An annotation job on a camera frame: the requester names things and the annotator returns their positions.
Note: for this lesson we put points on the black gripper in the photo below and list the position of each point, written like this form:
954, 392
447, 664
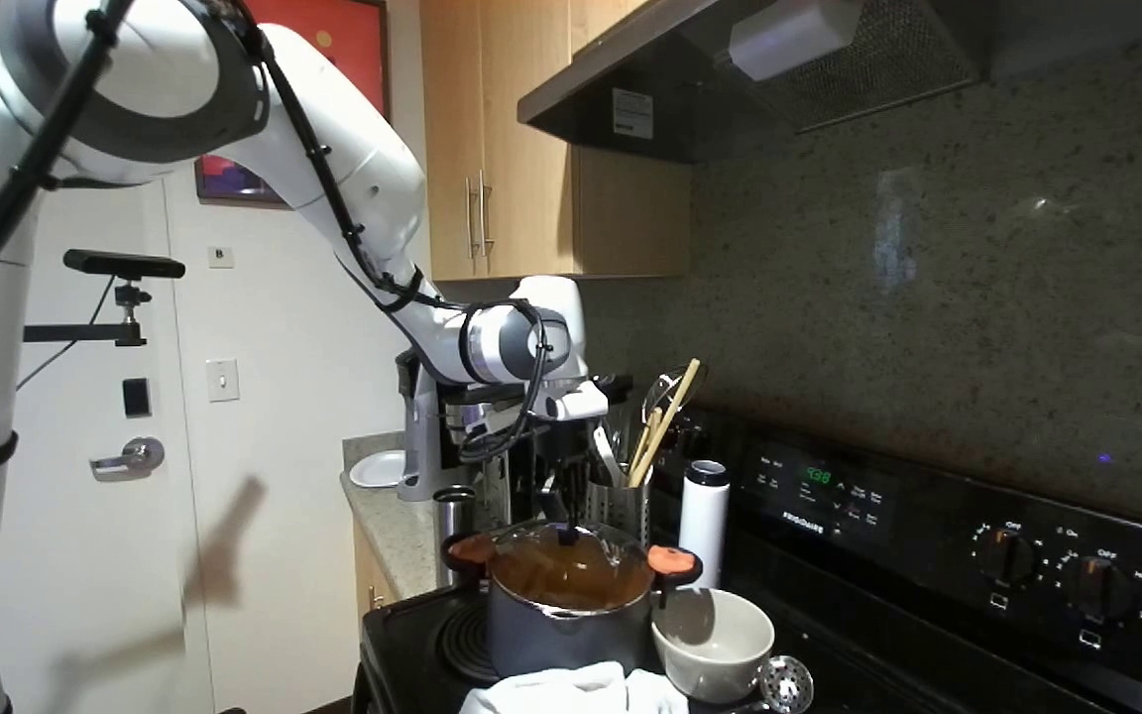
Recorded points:
574, 458

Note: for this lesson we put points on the glass pot lid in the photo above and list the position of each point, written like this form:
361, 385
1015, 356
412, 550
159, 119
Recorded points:
574, 578

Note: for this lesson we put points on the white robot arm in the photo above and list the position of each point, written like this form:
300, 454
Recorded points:
336, 146

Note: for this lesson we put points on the steel utensil holder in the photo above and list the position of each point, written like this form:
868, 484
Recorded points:
631, 511

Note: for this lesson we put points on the white spatula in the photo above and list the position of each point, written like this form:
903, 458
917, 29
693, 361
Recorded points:
612, 460

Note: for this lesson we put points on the wooden spoon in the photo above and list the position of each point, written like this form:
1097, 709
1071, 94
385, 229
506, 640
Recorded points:
652, 439

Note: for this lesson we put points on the steel tumbler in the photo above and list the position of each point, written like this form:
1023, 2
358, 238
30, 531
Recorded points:
455, 523

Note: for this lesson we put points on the white bottle with black cap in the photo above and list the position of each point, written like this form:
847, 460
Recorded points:
703, 531

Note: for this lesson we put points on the light wooden spatula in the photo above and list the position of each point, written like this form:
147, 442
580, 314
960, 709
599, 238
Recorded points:
670, 409

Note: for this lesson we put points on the metal whisk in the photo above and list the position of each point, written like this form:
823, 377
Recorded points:
661, 385

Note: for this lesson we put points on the tall black silver appliance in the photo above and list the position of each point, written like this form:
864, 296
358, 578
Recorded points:
418, 422

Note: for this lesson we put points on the white cloth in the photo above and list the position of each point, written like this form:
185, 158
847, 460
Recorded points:
557, 691

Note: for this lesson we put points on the black coil stove burner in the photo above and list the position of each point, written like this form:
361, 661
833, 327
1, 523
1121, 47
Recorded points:
457, 657

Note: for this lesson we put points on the small white dish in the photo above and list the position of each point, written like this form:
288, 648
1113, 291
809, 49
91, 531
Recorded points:
378, 470

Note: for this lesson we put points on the wooden lower cabinet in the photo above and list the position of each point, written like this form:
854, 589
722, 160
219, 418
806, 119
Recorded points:
374, 578

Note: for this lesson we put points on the small pale ceramic bowl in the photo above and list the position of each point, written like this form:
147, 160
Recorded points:
715, 661

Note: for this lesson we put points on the clear round glass object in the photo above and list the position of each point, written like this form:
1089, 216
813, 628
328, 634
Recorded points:
786, 683

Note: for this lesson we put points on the white door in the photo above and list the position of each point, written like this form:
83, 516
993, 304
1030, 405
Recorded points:
267, 558

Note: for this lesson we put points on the black electric stove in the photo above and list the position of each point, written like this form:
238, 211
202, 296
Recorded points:
891, 622

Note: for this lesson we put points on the light wooden upper cabinet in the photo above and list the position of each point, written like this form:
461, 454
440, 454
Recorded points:
533, 131

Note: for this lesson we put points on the black stove knob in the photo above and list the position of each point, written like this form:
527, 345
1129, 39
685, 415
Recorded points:
1007, 553
1105, 589

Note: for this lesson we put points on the dark range hood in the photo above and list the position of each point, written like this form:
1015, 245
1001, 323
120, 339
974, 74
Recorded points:
674, 80

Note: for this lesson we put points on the door deadbolt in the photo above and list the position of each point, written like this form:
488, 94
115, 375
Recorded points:
138, 397

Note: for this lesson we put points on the white light switch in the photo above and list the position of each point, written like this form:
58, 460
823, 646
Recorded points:
223, 381

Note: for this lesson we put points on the small white wall plate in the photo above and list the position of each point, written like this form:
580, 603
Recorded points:
223, 257

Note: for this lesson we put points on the black camera on stand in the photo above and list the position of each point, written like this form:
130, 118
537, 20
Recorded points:
120, 263

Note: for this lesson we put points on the red wall picture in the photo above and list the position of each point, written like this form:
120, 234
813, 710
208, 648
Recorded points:
346, 33

